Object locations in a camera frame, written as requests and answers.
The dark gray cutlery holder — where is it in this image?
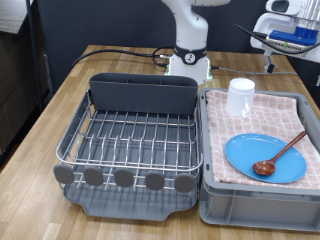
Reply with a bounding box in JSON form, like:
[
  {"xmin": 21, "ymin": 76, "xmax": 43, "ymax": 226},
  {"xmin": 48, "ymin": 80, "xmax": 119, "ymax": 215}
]
[{"xmin": 89, "ymin": 72, "xmax": 200, "ymax": 116}]

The black vertical pole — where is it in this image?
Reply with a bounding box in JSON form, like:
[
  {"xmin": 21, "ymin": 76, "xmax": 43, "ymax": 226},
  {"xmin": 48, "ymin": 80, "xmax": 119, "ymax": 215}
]
[{"xmin": 25, "ymin": 0, "xmax": 45, "ymax": 113}]

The brown background cabinet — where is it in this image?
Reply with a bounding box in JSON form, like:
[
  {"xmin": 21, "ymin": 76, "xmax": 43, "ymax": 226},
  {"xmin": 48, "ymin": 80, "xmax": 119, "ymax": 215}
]
[{"xmin": 0, "ymin": 29, "xmax": 51, "ymax": 156}]

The dark partition panel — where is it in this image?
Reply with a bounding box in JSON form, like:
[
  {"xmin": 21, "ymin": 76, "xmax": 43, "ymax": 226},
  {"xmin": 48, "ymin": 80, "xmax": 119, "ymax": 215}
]
[{"xmin": 35, "ymin": 0, "xmax": 320, "ymax": 93}]

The thick black table cable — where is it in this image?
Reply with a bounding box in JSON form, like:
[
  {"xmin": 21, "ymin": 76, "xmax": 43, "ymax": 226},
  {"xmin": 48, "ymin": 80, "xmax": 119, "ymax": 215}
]
[{"xmin": 70, "ymin": 45, "xmax": 177, "ymax": 69}]

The light gray textured sheet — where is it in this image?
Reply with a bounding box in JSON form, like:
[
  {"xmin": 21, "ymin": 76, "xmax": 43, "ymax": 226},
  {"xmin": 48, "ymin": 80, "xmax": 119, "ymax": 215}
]
[{"xmin": 0, "ymin": 0, "xmax": 34, "ymax": 35}]

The pink checkered towel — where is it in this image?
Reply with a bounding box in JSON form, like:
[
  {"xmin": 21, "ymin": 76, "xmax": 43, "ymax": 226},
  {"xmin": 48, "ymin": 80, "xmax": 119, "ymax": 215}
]
[{"xmin": 205, "ymin": 89, "xmax": 320, "ymax": 191}]

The gray plastic crate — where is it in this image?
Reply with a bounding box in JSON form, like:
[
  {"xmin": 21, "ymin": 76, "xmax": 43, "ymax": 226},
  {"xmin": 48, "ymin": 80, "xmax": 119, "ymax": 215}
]
[{"xmin": 198, "ymin": 87, "xmax": 320, "ymax": 233}]

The grey dish drying rack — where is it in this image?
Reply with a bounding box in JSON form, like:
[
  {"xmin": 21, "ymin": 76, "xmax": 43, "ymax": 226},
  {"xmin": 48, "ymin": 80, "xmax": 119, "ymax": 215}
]
[{"xmin": 62, "ymin": 109, "xmax": 200, "ymax": 222}]

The brown wooden handle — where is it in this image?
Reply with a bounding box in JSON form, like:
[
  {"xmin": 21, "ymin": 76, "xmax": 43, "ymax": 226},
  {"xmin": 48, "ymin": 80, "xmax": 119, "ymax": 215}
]
[{"xmin": 251, "ymin": 130, "xmax": 308, "ymax": 177}]

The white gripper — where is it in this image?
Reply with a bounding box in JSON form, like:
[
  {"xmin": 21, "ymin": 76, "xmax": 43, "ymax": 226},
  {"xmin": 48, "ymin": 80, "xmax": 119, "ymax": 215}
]
[{"xmin": 250, "ymin": 13, "xmax": 320, "ymax": 74}]

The metal wire dish rack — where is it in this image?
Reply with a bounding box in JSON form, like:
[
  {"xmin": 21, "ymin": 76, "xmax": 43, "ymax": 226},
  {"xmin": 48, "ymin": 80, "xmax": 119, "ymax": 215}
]
[{"xmin": 53, "ymin": 88, "xmax": 205, "ymax": 200}]

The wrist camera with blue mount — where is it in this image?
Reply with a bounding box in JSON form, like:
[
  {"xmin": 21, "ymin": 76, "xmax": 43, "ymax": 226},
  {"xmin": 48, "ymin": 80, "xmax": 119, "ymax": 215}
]
[{"xmin": 266, "ymin": 25, "xmax": 320, "ymax": 54}]

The black camera cable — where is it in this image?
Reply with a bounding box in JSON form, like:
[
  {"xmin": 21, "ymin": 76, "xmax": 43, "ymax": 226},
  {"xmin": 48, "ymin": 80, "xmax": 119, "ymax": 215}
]
[{"xmin": 234, "ymin": 23, "xmax": 320, "ymax": 55}]

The white plastic mug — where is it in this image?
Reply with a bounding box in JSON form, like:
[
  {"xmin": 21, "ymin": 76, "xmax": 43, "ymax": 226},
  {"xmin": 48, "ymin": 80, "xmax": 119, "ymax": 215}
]
[{"xmin": 224, "ymin": 77, "xmax": 256, "ymax": 119}]

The blue plate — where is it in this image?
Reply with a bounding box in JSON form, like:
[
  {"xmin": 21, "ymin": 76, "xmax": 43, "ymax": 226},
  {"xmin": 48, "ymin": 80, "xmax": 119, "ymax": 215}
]
[{"xmin": 223, "ymin": 133, "xmax": 308, "ymax": 185}]

